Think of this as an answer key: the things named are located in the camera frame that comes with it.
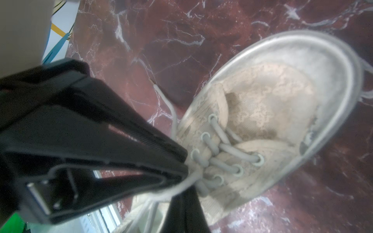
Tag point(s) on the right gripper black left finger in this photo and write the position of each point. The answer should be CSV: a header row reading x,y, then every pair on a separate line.
x,y
175,217

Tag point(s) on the aluminium front rail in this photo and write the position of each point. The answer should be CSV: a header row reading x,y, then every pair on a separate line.
x,y
104,220

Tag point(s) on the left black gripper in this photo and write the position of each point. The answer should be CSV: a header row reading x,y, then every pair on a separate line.
x,y
26,90

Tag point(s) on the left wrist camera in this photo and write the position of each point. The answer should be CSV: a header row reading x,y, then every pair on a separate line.
x,y
25,29

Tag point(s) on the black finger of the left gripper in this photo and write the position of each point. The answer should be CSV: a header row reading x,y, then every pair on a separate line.
x,y
54,190

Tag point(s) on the green plastic basket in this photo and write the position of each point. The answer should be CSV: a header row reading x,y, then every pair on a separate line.
x,y
14,225

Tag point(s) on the beige sneaker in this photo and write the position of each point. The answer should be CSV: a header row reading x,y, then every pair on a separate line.
x,y
260,117

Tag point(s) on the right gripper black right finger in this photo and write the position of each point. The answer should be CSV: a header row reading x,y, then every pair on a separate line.
x,y
195,221

